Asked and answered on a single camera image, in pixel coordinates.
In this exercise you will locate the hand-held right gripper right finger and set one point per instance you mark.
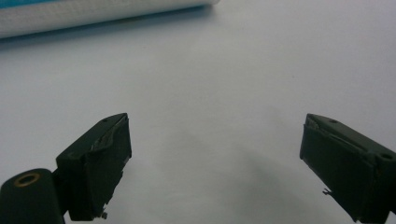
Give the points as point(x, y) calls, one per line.
point(348, 161)

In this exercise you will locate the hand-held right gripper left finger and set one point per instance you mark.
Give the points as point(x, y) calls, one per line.
point(93, 168)

